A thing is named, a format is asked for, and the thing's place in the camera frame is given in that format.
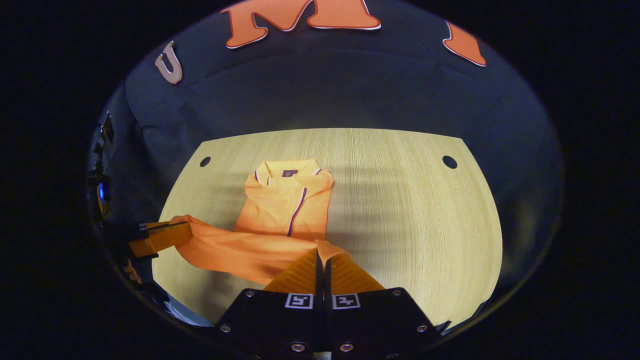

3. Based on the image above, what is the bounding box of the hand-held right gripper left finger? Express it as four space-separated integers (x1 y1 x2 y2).
216 247 323 358

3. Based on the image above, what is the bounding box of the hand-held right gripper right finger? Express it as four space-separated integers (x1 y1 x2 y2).
325 252 442 358

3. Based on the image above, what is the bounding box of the orange T-shirt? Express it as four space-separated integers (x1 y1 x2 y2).
170 159 352 287

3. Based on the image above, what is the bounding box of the black backdrop cloth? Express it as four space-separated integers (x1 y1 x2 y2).
87 0 566 313

